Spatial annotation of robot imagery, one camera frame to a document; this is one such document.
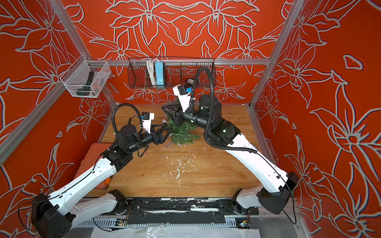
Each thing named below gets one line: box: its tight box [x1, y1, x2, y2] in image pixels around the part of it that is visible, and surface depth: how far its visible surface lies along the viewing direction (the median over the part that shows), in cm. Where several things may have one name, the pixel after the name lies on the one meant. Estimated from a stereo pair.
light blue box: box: [154, 61, 165, 89], surface depth 92 cm
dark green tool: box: [75, 71, 96, 96], surface depth 82 cm
